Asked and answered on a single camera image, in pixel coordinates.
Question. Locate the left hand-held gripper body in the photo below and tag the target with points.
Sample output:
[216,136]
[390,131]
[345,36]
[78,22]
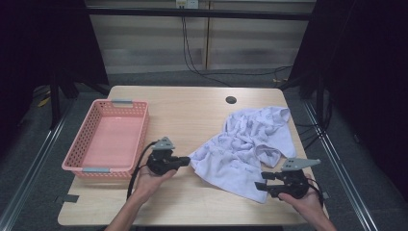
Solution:
[160,162]

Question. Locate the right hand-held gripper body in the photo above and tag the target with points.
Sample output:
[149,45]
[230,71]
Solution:
[293,184]

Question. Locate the white garment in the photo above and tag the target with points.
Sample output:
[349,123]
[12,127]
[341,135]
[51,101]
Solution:
[237,150]

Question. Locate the pink perforated plastic basket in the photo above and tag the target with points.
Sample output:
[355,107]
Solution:
[109,141]

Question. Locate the person's left hand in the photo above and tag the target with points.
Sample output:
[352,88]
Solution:
[149,184]

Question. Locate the person's right hand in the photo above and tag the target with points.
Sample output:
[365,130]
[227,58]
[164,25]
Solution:
[308,205]

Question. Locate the black round table grommet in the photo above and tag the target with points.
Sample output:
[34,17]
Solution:
[231,99]

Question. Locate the black metal stand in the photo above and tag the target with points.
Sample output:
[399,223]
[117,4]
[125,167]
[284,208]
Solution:
[319,99]
[55,102]

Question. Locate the black tape strip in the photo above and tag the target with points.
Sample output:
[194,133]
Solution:
[68,199]

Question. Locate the yellow floor object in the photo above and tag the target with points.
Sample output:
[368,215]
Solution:
[44,102]

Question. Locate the black horizontal metal bar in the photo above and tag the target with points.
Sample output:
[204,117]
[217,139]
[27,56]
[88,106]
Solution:
[198,14]

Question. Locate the metal floor rail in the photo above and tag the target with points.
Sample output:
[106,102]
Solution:
[340,166]
[35,163]

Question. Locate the white wall outlet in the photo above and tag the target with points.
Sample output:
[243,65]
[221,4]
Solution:
[187,4]

